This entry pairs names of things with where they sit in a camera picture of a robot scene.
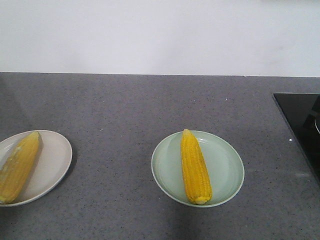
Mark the yellow corn cob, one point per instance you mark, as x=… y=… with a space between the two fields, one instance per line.
x=17 y=168
x=197 y=185

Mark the light green plate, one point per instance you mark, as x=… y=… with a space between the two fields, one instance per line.
x=224 y=165

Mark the beige plate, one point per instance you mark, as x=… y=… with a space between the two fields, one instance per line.
x=53 y=160

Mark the black glass cooktop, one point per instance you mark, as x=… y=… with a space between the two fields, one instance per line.
x=302 y=114

